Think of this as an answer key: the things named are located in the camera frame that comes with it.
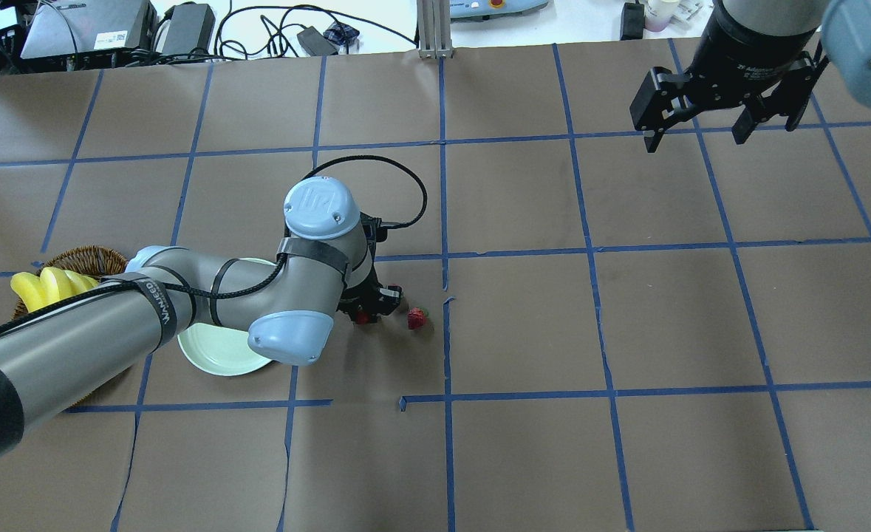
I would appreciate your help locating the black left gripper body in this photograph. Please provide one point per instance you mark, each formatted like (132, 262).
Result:
(369, 304)

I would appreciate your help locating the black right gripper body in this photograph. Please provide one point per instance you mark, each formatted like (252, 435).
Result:
(751, 53)

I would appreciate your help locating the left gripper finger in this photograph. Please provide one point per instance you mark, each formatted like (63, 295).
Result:
(390, 298)

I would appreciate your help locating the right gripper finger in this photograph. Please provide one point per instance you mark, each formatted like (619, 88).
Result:
(659, 104)
(789, 99)

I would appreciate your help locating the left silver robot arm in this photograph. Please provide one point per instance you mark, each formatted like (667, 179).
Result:
(53, 357)

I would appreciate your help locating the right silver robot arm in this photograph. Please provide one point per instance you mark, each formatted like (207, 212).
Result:
(842, 33)

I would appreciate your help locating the light green plate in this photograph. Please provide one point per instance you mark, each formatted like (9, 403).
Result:
(219, 351)

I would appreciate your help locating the blue teach pendant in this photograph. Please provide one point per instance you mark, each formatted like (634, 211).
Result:
(462, 10)

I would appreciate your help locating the small black adapter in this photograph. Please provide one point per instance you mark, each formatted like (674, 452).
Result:
(314, 44)

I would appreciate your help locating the brown wicker basket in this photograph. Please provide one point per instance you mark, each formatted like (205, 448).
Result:
(95, 261)

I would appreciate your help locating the yellow banana bunch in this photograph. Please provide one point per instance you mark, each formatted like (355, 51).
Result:
(50, 286)

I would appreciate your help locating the black power adapter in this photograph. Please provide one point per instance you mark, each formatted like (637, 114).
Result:
(188, 28)

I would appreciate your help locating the black computer case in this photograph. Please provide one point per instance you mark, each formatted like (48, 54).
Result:
(88, 28)

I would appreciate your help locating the aluminium frame post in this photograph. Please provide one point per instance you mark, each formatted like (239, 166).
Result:
(433, 29)

